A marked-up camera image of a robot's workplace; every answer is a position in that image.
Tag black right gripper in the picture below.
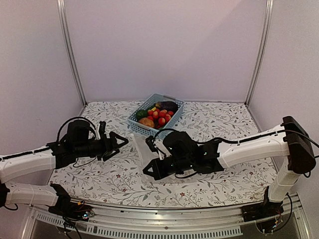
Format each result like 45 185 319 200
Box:
143 156 192 181

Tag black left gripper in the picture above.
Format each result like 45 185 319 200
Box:
74 131 129 162

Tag clear zip top bag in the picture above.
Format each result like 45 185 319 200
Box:
130 133 181 184

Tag light blue plastic basket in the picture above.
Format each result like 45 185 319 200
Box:
128 93 185 136

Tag green bell pepper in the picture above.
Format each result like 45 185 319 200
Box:
136 110 148 120

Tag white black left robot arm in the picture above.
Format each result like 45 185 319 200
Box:
0 117 129 216

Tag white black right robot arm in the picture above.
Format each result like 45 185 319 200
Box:
143 116 318 217

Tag floral patterned tablecloth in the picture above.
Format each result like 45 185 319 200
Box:
50 102 277 208

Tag brown potato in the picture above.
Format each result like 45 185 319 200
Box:
138 118 155 128

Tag red cherry tomato cluster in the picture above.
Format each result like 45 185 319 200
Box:
147 109 174 129

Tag purple eggplant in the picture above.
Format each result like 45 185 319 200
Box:
155 101 178 113

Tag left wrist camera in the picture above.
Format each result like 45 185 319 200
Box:
97 121 106 139

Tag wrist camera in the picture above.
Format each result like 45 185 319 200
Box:
145 136 166 160
97 121 106 139

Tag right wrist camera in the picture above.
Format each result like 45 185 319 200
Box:
145 136 166 160

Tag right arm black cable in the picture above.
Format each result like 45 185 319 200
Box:
152 123 319 150

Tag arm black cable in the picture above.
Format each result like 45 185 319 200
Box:
152 123 319 150
56 116 98 144

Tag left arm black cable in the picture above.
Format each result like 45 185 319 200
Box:
56 116 98 144

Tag aluminium front rail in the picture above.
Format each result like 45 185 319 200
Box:
22 194 312 239

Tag left aluminium frame post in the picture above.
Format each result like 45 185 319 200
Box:
57 0 87 107

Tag aluminium frame post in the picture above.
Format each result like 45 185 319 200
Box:
245 0 274 107
57 0 87 107

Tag right aluminium frame post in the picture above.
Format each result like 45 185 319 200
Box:
245 0 274 107

